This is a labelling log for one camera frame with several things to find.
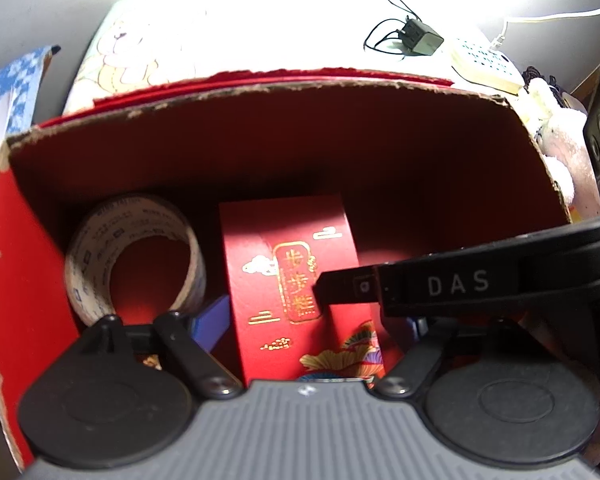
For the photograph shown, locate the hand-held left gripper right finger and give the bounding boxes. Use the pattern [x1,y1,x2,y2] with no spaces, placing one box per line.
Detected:
[372,316,551,401]

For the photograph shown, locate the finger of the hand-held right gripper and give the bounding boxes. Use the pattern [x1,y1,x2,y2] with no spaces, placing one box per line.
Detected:
[312,265,383,308]

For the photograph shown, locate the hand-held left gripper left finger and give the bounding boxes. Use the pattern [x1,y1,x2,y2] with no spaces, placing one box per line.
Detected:
[72,294,244,401]

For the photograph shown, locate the red gift box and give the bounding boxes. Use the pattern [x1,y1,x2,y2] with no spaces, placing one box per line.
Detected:
[219,192,386,391]

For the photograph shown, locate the red cardboard box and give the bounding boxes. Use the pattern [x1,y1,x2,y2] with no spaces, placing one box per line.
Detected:
[0,67,578,471]

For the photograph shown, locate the printed tape roll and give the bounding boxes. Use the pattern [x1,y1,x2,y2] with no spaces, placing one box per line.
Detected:
[64,192,207,328]

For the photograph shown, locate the white rabbit plush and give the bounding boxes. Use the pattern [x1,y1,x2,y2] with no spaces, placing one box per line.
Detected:
[522,80,600,211]

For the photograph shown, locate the white power strip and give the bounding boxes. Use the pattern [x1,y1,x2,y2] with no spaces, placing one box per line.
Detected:
[450,37,526,96]

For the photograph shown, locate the black charger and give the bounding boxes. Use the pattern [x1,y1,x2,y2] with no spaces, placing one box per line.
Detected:
[399,17,445,57]

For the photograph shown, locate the pale bear print sheet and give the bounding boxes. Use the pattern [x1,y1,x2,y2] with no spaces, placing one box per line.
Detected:
[62,0,531,116]

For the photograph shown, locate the blue printed cloth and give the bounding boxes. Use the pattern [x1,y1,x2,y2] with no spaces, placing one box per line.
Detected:
[0,45,61,136]

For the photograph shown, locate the white power cable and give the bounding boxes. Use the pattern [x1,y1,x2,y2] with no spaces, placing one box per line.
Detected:
[490,0,600,53]

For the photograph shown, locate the black charger cable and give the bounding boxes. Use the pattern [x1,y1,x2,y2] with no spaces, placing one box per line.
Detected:
[364,0,416,56]

